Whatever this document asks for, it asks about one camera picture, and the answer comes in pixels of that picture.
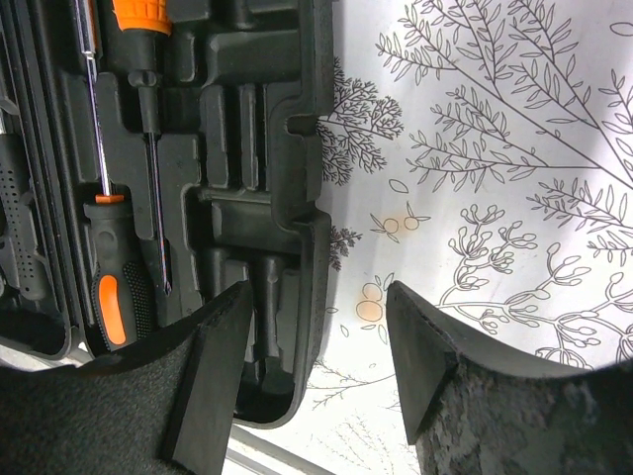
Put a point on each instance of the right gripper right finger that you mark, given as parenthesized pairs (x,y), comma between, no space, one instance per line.
(474,405)

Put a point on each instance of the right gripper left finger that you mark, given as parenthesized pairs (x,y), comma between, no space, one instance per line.
(162,405)

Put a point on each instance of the large black orange screwdriver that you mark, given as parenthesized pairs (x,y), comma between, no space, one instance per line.
(122,291)

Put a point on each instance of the small black handled hammer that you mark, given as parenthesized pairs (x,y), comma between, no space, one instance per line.
(32,278)

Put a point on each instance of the black plastic tool case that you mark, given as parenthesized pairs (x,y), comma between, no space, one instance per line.
(243,86)

